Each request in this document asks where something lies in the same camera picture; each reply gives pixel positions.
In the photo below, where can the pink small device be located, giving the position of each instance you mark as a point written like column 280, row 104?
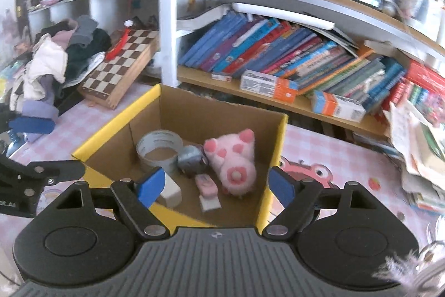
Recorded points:
column 206, row 186

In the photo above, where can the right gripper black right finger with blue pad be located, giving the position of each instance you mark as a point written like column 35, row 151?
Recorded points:
column 299, row 200

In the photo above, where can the small white charger cube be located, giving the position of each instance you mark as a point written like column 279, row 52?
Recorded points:
column 209, row 204

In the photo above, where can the red tassel ornament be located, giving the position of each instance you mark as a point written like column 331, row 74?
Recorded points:
column 111, row 54

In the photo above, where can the pile of clothes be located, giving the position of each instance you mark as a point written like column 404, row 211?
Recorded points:
column 60, row 58

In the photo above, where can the yellow cardboard box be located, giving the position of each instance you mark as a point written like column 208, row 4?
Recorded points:
column 110, row 154

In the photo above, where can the grey toy car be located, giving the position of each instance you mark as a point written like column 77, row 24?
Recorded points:
column 192, row 160

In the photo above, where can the wooden chessboard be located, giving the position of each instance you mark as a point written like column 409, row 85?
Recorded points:
column 108, row 83

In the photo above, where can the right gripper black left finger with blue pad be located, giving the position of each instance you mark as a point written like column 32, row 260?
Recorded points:
column 134, row 200

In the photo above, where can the orange white carton box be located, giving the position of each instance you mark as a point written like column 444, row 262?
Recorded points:
column 270, row 86

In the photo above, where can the wooden bookshelf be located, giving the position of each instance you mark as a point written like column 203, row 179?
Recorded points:
column 352, row 18

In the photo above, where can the pink plush toy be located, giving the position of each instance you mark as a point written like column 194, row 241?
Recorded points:
column 232, row 158

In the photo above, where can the pink cartoon table mat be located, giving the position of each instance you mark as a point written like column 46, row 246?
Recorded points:
column 345, row 160

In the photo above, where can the clear tape roll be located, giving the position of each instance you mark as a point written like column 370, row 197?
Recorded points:
column 159, row 148

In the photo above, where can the white foam eraser block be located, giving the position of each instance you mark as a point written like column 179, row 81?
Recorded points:
column 171, row 195

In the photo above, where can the row of books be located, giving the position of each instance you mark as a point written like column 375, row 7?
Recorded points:
column 230, row 42

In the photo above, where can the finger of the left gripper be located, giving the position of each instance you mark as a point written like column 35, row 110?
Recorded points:
column 58, row 171
column 26, row 124

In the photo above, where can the stack of papers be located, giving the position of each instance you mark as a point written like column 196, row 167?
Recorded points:
column 421, row 147

